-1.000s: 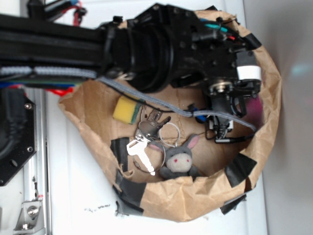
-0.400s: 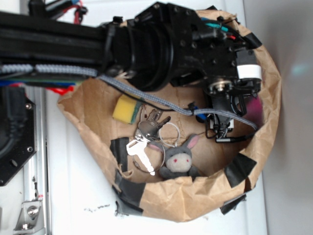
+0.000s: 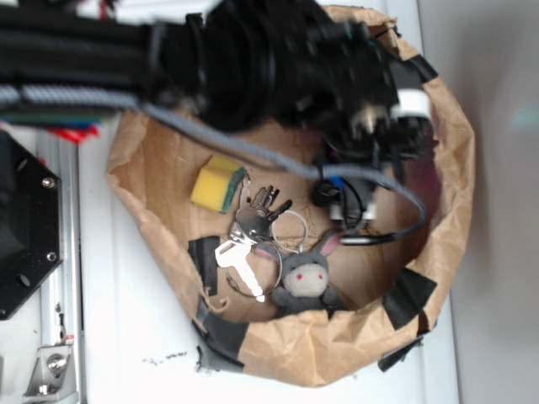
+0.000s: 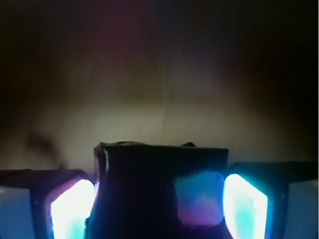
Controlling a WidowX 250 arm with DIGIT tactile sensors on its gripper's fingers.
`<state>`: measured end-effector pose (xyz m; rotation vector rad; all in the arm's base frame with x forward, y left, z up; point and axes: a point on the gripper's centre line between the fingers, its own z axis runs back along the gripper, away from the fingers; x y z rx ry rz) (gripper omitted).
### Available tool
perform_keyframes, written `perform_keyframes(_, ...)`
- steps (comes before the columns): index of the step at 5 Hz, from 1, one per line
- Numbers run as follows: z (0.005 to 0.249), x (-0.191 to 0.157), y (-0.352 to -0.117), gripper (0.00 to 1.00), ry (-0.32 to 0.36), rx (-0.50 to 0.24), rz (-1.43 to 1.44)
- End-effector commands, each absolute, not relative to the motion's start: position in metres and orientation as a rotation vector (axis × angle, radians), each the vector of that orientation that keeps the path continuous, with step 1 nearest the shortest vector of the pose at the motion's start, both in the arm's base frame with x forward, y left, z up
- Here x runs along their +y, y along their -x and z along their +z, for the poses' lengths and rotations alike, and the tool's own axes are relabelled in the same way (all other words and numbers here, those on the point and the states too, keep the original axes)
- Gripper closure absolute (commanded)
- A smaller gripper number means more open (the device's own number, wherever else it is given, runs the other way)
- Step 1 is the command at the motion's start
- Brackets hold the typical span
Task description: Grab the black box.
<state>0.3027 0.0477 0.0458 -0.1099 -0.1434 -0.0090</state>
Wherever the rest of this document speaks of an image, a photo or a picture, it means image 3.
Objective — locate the grey donkey plush keychain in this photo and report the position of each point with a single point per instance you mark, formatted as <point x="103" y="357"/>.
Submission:
<point x="304" y="282"/>

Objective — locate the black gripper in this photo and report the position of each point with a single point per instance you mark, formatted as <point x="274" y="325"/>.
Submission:
<point x="374" y="115"/>

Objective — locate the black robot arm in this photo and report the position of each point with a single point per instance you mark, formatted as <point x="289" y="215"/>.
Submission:
<point x="281" y="80"/>

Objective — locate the yellow green sponge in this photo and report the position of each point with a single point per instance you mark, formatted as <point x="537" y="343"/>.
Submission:
<point x="217" y="183"/>

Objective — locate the aluminium profile rail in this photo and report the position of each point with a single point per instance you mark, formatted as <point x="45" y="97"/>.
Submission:
<point x="61" y="306"/>

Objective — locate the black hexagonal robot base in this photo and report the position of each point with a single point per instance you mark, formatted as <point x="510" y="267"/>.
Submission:
<point x="30" y="224"/>

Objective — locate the silver key bunch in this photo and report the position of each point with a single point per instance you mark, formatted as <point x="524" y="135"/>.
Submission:
<point x="251" y="233"/>

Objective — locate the brown paper bag bin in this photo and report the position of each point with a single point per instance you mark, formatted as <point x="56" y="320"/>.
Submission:
<point x="393" y="293"/>

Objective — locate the metal corner bracket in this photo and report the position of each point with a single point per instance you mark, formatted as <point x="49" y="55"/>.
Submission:
<point x="53" y="377"/>

